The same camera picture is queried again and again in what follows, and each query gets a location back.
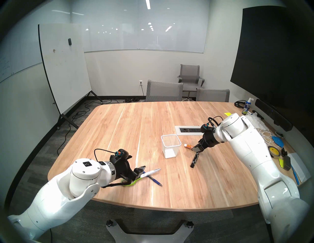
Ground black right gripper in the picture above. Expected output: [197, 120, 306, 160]
[192, 133, 219, 154]

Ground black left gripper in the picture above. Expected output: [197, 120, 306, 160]
[109, 154, 147, 182]

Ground blue ballpoint pen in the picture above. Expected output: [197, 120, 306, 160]
[147, 175, 163, 187]

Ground white mesh pen holder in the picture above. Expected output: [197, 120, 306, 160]
[161, 134, 182, 159]

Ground grey table power outlet panel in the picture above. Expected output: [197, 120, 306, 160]
[175, 126, 204, 136]

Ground grey mesh-back chair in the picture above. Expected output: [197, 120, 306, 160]
[146, 80, 184, 102]
[196, 88, 230, 103]

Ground whiteboard cleaner spray bottle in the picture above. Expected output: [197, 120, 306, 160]
[242, 97, 254, 116]

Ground white crumpled plastic bag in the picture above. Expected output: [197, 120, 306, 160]
[245, 114, 266, 130]

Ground yellow black tape roll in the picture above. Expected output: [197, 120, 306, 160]
[267, 145, 282, 159]

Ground grey armrest swivel chair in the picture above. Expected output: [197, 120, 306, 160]
[177, 64, 205, 101]

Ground blue flat plastic object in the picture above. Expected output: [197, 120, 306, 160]
[272, 136, 285, 148]

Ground black video sound bar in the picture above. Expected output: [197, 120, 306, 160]
[255, 99, 294, 132]

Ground yellow grey block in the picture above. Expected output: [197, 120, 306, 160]
[278, 155, 292, 171]

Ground blue plastic stick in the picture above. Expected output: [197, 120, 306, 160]
[290, 165, 300, 186]

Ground white paper box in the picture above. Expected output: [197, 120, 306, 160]
[287, 152, 312, 183]

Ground rolling whiteboard on stand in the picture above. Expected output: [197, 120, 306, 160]
[38, 23, 103, 130]

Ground green handled scissors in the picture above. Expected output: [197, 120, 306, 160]
[120, 168, 161, 188]

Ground black left gripper cable loop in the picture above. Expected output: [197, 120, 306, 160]
[102, 178, 131, 189]

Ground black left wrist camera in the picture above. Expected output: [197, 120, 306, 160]
[116, 148, 131, 160]

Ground right camera cable orange plug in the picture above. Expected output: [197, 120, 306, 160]
[203, 116, 224, 130]

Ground camera cable orange plug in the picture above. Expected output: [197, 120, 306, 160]
[203, 116, 224, 130]
[94, 148, 122, 163]

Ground left camera cable orange plug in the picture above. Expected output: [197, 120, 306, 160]
[94, 148, 122, 163]

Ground white charger with cable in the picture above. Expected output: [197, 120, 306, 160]
[258, 128, 275, 148]

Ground large black wall screen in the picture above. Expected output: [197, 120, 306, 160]
[230, 6, 314, 123]

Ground wall mounted glass whiteboard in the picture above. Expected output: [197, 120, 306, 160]
[83, 0, 205, 54]

